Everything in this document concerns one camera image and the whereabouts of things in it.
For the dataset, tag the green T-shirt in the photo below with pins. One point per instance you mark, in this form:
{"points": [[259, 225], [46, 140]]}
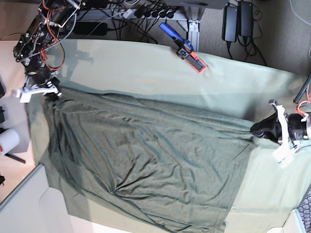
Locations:
{"points": [[176, 167]]}

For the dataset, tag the black power adapter right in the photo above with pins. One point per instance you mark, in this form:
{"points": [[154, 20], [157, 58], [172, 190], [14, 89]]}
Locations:
{"points": [[246, 22]]}

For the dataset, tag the black power adapter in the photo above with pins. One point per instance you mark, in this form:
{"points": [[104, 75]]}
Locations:
{"points": [[246, 22], [230, 19]]}

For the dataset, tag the black power brick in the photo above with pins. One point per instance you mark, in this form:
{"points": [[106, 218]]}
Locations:
{"points": [[90, 28]]}

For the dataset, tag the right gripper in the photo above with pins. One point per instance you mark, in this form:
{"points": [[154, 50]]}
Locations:
{"points": [[298, 128]]}

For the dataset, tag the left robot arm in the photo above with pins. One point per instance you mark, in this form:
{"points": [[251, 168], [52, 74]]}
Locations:
{"points": [[302, 99]]}

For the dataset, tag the aluminium table leg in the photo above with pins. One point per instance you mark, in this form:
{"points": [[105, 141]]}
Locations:
{"points": [[194, 16]]}

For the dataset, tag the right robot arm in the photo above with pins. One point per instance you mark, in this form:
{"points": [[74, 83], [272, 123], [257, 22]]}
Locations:
{"points": [[47, 30]]}

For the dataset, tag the blue orange bar clamp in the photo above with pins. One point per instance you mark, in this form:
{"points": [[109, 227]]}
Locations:
{"points": [[185, 49]]}

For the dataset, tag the black power strip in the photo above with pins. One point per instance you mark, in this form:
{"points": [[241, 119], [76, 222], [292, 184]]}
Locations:
{"points": [[163, 12]]}

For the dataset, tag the white paper roll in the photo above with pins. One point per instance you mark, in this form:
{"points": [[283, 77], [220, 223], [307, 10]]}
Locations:
{"points": [[9, 139]]}

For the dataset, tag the black power adapter left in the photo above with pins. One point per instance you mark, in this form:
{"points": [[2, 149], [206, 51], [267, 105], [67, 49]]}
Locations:
{"points": [[230, 19]]}

